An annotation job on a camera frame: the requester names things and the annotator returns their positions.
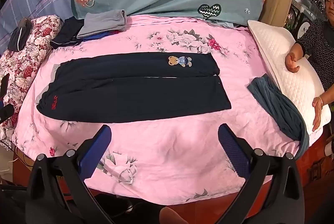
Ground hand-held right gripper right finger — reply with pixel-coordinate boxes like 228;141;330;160
217;123;306;224

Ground pink floral bedsheet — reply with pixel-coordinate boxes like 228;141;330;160
12;14;311;202

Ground red floral quilt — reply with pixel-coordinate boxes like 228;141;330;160
0;14;62;151

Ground navy folded garment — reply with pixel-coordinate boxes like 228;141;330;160
49;16;85;50

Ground blue folded garment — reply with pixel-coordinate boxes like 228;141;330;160
83;29;118;42

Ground grey folded garment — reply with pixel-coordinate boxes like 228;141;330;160
76;9;127;39

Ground decorative plate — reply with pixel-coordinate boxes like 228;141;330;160
297;22;311;40
287;8;297;28

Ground white quilted pillow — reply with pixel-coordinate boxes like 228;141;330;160
247;20;332;135

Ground person's right hand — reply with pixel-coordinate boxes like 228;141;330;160
159;207;189;224

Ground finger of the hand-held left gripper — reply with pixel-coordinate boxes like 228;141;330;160
0;101;15;122

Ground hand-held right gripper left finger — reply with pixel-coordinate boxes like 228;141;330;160
26;124;123;224

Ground dark grey cloth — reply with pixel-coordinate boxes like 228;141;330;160
7;18;32;51

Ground black pants with bear patch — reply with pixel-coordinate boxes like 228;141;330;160
36;52;232;124

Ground dark teal folded cloth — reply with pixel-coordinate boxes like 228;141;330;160
247;74;310;158

